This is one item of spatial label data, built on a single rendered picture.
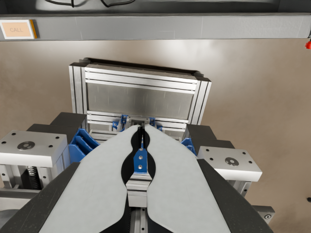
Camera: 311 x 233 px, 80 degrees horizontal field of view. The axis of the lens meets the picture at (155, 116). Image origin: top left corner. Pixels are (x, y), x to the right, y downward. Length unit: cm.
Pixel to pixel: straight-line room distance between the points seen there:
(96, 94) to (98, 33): 88
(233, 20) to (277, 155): 179
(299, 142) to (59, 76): 206
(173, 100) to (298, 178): 164
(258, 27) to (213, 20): 9
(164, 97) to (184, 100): 13
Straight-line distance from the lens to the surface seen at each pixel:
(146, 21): 37
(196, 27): 38
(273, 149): 203
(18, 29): 42
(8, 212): 57
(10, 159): 53
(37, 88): 162
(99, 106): 127
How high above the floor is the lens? 132
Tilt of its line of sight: 62 degrees down
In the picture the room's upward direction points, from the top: 176 degrees clockwise
